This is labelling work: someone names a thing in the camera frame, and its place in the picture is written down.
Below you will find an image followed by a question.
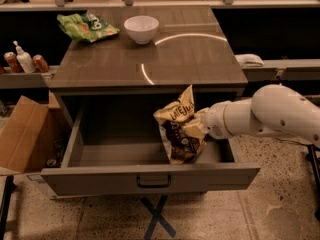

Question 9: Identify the white bowl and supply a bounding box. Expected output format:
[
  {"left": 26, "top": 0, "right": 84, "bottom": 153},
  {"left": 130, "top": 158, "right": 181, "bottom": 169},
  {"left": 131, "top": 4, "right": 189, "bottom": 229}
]
[{"left": 124, "top": 15, "right": 159, "bottom": 44}]

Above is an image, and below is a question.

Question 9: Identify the red soda can left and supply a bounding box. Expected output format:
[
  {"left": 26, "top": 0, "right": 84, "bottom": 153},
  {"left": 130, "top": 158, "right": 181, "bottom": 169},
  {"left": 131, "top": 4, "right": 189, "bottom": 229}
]
[{"left": 4, "top": 52, "right": 23, "bottom": 73}]

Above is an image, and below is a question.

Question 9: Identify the open grey top drawer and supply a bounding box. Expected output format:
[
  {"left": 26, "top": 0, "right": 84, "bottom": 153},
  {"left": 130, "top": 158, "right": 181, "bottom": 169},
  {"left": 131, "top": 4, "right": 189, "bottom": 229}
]
[{"left": 41, "top": 94, "right": 260, "bottom": 197}]

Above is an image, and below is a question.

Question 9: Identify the brown chip bag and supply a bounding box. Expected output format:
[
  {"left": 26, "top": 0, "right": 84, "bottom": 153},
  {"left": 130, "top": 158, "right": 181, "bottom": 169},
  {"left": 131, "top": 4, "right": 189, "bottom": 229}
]
[{"left": 153, "top": 85, "right": 208, "bottom": 164}]

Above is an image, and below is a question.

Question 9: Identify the red soda can right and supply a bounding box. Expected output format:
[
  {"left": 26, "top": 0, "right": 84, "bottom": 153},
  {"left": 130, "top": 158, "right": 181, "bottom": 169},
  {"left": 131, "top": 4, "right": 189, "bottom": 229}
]
[{"left": 33, "top": 54, "right": 50, "bottom": 73}]

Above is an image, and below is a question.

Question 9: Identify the grey cabinet counter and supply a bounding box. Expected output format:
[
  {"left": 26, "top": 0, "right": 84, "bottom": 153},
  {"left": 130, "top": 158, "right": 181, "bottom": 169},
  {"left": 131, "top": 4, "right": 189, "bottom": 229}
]
[{"left": 50, "top": 6, "right": 247, "bottom": 107}]

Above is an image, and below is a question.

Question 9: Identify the grey side shelf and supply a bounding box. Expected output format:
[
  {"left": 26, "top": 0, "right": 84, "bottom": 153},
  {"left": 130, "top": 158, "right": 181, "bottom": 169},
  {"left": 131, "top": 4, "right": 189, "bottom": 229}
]
[
  {"left": 243, "top": 59, "right": 320, "bottom": 82},
  {"left": 0, "top": 66, "right": 58, "bottom": 89}
]

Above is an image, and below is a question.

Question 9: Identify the green chip bag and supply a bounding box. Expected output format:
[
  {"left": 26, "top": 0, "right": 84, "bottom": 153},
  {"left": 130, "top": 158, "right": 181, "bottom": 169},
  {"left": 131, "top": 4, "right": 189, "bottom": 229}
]
[{"left": 57, "top": 13, "right": 120, "bottom": 43}]

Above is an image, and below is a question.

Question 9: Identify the white pump bottle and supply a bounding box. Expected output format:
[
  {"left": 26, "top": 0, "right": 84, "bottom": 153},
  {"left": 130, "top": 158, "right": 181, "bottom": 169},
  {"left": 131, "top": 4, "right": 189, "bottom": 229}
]
[{"left": 13, "top": 41, "right": 36, "bottom": 73}]

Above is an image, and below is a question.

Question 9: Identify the black drawer handle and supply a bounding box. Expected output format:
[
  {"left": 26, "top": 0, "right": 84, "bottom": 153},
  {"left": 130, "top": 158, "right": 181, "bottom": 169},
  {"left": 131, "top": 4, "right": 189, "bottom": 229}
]
[{"left": 136, "top": 175, "right": 172, "bottom": 189}]

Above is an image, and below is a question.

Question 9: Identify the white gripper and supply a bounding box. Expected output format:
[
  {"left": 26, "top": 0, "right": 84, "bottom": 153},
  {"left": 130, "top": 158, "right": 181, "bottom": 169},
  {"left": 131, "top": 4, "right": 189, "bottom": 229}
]
[{"left": 194, "top": 101, "right": 230, "bottom": 139}]

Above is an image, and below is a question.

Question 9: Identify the red soda can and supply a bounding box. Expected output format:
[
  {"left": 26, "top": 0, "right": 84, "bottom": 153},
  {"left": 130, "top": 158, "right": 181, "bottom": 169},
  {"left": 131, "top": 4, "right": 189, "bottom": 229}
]
[
  {"left": 33, "top": 54, "right": 50, "bottom": 73},
  {"left": 4, "top": 52, "right": 23, "bottom": 73}
]

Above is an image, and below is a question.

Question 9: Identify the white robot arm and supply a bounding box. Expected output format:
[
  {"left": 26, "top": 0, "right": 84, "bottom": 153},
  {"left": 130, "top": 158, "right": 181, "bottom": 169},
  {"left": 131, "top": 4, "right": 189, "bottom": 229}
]
[{"left": 197, "top": 85, "right": 320, "bottom": 147}]

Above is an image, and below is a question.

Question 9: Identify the white folded cloth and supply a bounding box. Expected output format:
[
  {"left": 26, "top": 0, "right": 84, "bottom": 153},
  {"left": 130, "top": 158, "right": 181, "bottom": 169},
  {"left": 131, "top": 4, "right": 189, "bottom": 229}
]
[{"left": 235, "top": 54, "right": 264, "bottom": 67}]

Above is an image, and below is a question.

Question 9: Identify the grey side shelf left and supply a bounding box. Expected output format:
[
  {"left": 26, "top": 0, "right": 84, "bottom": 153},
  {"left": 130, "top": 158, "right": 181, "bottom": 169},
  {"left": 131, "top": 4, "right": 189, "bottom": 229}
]
[{"left": 0, "top": 66, "right": 58, "bottom": 89}]

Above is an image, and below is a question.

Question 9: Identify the grey side shelf right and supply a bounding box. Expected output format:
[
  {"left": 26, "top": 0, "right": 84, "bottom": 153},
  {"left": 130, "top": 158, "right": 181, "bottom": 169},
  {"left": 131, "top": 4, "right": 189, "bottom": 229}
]
[{"left": 243, "top": 59, "right": 320, "bottom": 82}]

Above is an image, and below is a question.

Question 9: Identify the cardboard box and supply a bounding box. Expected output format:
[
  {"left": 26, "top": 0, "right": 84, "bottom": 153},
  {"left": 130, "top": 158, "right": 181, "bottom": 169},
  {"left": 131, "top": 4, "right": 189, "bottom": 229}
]
[{"left": 0, "top": 96, "right": 71, "bottom": 173}]

